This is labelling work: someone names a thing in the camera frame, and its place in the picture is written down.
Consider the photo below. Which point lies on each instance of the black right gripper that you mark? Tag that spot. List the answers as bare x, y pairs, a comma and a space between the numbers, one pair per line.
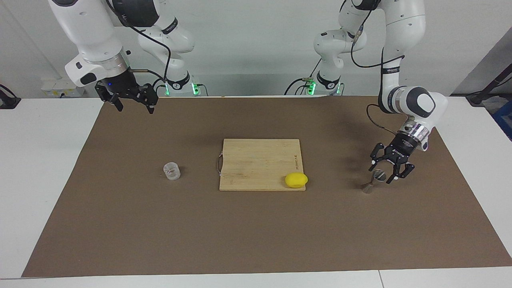
120, 84

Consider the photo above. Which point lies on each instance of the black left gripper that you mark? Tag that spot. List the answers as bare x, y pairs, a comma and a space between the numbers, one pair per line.
402, 150

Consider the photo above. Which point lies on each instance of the steel double jigger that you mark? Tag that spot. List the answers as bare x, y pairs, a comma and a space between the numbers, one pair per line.
367, 188

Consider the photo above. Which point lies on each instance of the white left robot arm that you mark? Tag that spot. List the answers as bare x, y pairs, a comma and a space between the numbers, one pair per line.
404, 24

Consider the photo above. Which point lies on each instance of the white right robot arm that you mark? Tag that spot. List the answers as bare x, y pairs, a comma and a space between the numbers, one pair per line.
92, 32

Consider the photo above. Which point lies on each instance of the yellow lemon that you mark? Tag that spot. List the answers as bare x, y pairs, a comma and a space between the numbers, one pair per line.
296, 180

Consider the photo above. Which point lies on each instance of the black stand leg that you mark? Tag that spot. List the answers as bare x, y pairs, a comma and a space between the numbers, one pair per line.
486, 88

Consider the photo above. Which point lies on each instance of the blue crate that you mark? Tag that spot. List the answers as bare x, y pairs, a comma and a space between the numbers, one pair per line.
504, 120

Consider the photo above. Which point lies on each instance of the brown table mat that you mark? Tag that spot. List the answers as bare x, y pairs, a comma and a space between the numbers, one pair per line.
256, 232

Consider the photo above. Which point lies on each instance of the white wall outlet box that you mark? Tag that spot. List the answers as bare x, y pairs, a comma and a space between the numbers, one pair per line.
64, 87

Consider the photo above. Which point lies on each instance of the black clamp mount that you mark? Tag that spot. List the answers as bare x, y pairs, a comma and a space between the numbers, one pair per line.
8, 100

